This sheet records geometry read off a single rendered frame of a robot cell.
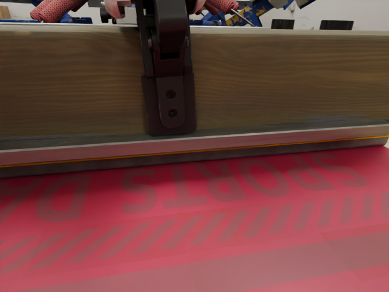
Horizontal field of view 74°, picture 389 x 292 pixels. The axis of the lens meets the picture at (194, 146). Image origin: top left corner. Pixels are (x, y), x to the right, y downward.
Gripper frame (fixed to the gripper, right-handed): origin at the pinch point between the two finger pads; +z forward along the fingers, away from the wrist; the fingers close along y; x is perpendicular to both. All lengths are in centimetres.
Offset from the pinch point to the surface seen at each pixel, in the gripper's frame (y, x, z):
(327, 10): -257, 201, 3
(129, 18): -51, -3, -4
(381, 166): 3.5, 16.7, 6.7
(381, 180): 5.2, 15.0, 6.6
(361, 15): -207, 201, 7
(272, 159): 0.8, 8.4, 6.2
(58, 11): -84, -26, -7
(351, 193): 6.3, 11.4, 6.3
